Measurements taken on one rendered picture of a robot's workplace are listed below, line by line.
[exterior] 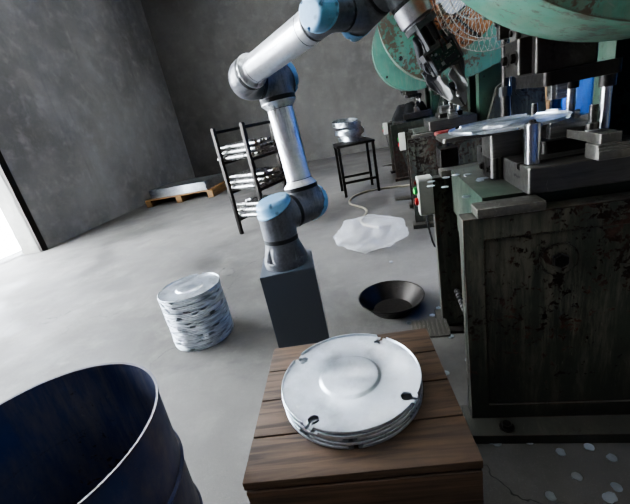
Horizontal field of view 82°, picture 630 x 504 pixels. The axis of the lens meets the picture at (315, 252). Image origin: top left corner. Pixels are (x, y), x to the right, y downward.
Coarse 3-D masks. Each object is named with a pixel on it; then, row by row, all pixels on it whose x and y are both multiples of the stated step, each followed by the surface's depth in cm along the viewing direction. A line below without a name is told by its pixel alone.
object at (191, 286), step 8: (208, 272) 184; (176, 280) 182; (184, 280) 181; (192, 280) 179; (200, 280) 177; (208, 280) 175; (216, 280) 173; (168, 288) 176; (176, 288) 174; (184, 288) 170; (192, 288) 168; (200, 288) 168; (208, 288) 166; (160, 296) 168; (168, 296) 166; (176, 296) 165; (184, 296) 163; (192, 296) 161
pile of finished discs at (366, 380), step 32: (320, 352) 85; (352, 352) 83; (384, 352) 81; (288, 384) 77; (320, 384) 75; (352, 384) 73; (384, 384) 72; (416, 384) 70; (288, 416) 73; (320, 416) 67; (352, 416) 66; (384, 416) 65; (352, 448) 64
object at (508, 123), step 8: (536, 112) 103; (544, 112) 101; (552, 112) 99; (560, 112) 96; (568, 112) 92; (488, 120) 110; (496, 120) 108; (504, 120) 99; (512, 120) 96; (520, 120) 93; (528, 120) 91; (536, 120) 92; (544, 120) 89; (552, 120) 83; (560, 120) 84; (464, 128) 105; (472, 128) 102; (480, 128) 98; (488, 128) 94; (496, 128) 92; (504, 128) 85; (512, 128) 84
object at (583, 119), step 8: (568, 120) 88; (576, 120) 87; (584, 120) 87; (544, 128) 92; (552, 128) 89; (560, 128) 89; (568, 128) 88; (544, 136) 93; (552, 136) 90; (560, 136) 89
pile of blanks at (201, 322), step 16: (160, 304) 165; (176, 304) 159; (192, 304) 160; (208, 304) 165; (224, 304) 174; (176, 320) 163; (192, 320) 162; (208, 320) 166; (224, 320) 173; (176, 336) 168; (192, 336) 165; (208, 336) 167; (224, 336) 173
